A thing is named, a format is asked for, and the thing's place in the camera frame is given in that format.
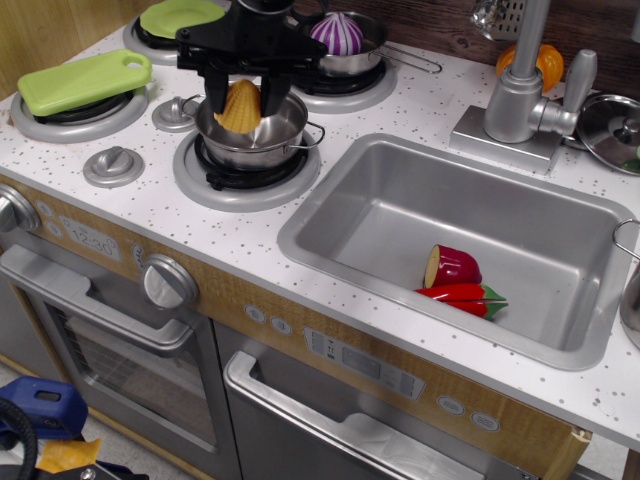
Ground silver oven dial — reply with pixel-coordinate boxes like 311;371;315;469
0;184;41;233
140;253;199;309

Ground front left stove burner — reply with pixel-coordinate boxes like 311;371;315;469
10;87;149;144

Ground silver stovetop knob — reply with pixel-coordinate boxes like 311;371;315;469
151;96;199;133
83;146;145;188

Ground back right stove burner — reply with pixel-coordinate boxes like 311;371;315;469
292;60;396;114

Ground silver stovetop knob front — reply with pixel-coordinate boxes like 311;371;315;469
83;146;145;188

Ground front right stove burner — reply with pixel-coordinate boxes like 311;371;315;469
173;132;321;213

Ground silver toy faucet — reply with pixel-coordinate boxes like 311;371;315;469
449;1;597;174

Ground green toy plate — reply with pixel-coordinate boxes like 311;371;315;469
139;0;225;39

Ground green cutting board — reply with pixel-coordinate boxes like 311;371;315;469
17;49;152;117

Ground steel pot lid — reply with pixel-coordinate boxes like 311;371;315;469
576;93;639;176

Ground grey sink basin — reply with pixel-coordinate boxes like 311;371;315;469
277;134;637;370

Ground purple white toy onion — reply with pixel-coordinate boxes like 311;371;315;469
310;12;364;56

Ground steel saucepan with handle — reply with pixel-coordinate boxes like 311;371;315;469
301;12;442;77

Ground orange toy pumpkin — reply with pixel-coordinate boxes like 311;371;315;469
495;43;564;93

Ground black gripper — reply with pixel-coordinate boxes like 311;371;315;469
176;1;328;117

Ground dishwasher door with handle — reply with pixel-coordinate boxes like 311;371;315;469
214;324;532;479

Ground hanging steel utensil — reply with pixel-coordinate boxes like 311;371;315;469
470;0;526;42

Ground stove burner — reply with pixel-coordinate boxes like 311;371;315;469
292;60;396;114
123;16;178;67
173;132;321;213
10;87;149;144

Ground silver oven dial right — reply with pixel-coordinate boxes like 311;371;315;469
140;253;199;309

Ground yellow tape piece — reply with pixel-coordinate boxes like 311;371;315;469
36;438;102;474

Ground red toy chili pepper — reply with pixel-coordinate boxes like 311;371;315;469
416;283;508;319

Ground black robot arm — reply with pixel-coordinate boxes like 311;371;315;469
176;1;327;117

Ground blue clamp tool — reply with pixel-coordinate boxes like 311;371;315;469
1;376;88;440

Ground oven door with handle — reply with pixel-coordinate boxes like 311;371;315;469
1;245;241;479

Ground red purple toy vegetable half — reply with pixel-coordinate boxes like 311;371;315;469
423;244;483;288

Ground back left stove burner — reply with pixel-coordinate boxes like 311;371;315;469
123;16;178;67

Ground black cable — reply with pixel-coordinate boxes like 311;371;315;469
0;397;39;480

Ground silver stovetop knob middle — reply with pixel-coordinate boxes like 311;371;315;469
151;96;199;133

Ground yellow toy corn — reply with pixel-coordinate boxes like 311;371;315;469
214;79;262;134

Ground silver oven dial left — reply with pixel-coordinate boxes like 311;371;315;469
0;184;41;233

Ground steel pot on front burner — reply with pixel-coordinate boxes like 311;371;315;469
192;93;325;171

